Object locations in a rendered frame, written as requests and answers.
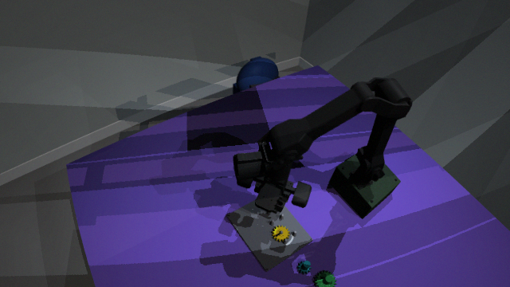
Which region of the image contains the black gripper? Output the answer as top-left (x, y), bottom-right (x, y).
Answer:
top-left (237, 172), bottom-right (312, 208)

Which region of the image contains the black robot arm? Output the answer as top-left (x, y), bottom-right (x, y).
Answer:
top-left (233, 77), bottom-right (413, 214)

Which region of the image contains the yellow gear with black stripe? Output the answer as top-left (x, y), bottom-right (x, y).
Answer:
top-left (272, 226), bottom-right (290, 242)

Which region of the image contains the dark teal gear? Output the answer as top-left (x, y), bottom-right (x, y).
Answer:
top-left (297, 261), bottom-right (311, 275)

